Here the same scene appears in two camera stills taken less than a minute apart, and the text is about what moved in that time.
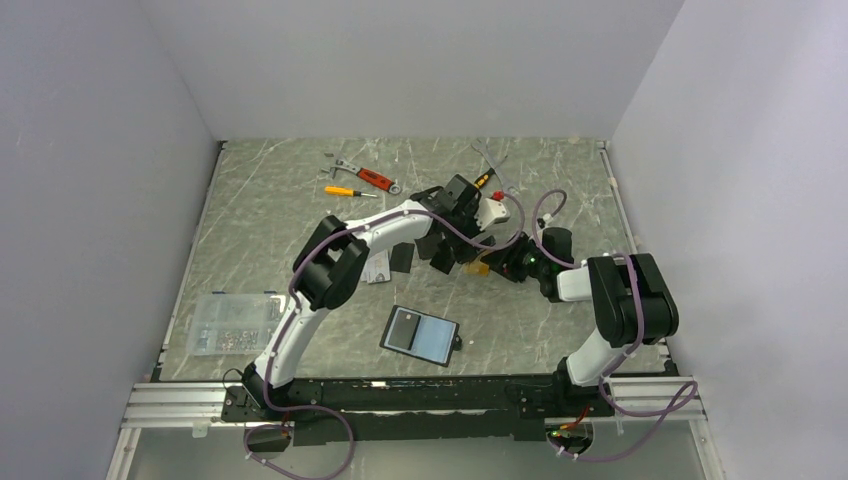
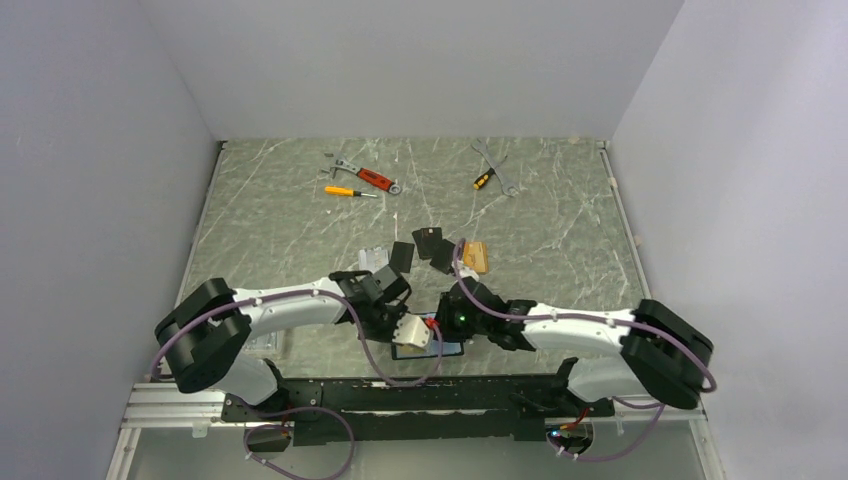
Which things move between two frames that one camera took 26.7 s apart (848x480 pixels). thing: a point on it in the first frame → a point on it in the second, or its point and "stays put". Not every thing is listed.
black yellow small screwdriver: x=484 y=178 stays put
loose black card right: x=443 y=258 stays put
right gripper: x=504 y=260 → x=444 y=325
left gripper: x=464 y=250 → x=397 y=310
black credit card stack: x=427 y=245 stays put
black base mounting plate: x=408 y=410 stays put
